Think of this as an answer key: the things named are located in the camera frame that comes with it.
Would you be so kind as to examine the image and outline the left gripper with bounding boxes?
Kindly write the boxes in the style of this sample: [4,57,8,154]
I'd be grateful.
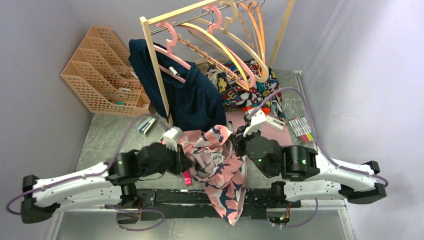
[140,140,196,177]

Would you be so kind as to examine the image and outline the pink patterned shorts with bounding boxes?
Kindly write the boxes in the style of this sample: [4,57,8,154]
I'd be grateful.
[178,125,248,226]

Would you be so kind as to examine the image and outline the yellow hanger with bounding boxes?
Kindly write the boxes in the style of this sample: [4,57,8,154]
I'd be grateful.
[180,23,254,91]

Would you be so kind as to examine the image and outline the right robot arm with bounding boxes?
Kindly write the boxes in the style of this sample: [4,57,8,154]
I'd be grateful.
[229,132,387,207]

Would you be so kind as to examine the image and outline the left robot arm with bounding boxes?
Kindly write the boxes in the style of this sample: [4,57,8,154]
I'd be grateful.
[20,142,193,224]

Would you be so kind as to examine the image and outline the navy blue shorts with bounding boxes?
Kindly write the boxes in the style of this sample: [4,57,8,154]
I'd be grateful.
[128,39,227,132]

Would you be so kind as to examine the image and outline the tan wavy hanger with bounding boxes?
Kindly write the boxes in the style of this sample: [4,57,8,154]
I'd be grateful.
[177,33,249,90]

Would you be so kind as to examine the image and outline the pink hanger with navy shorts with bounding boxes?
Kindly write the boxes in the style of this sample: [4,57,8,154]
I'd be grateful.
[150,21,191,84]

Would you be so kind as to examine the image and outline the orange hanger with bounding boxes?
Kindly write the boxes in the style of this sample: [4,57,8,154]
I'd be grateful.
[238,1,266,64]

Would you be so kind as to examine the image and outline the pink clipboard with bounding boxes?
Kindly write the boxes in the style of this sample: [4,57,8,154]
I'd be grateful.
[226,111,293,146]

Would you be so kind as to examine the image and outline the white eraser box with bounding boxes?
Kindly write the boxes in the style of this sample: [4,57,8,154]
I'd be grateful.
[265,115,286,131]

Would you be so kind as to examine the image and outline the orange cloth item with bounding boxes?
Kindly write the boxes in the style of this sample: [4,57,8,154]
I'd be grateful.
[241,106,271,115]

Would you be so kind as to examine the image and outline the grey stapler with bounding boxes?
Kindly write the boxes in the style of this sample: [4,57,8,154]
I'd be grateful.
[137,116,157,136]

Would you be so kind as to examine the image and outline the colourful cartoon print cloth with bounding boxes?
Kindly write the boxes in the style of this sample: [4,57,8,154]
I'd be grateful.
[205,59,287,123]

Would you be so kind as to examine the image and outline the set of coloured markers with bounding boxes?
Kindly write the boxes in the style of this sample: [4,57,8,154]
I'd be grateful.
[287,115,315,144]

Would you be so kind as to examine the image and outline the beige plastic file organizer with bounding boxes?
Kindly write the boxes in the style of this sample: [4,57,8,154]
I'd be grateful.
[61,26,153,117]

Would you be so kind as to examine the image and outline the wooden clothes rack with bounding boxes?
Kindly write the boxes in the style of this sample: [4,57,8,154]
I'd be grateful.
[128,0,287,131]

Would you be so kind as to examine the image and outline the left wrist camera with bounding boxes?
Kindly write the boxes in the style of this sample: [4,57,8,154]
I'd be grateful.
[160,126,184,152]

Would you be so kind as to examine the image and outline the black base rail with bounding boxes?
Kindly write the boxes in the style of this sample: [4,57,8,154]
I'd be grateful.
[126,188,302,220]

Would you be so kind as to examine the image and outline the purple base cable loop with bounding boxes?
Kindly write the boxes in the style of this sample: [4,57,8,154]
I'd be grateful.
[105,204,166,232]

